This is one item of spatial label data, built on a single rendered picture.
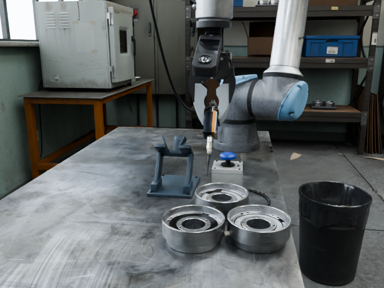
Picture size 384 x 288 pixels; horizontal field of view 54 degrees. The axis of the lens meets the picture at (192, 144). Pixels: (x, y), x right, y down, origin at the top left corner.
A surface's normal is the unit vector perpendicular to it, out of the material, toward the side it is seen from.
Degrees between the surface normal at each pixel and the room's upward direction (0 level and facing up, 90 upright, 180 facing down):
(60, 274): 0
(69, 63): 90
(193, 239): 90
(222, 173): 90
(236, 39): 90
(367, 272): 0
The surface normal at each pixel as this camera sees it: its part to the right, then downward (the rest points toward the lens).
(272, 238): 0.26, 0.24
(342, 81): -0.14, 0.25
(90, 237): 0.00, -0.97
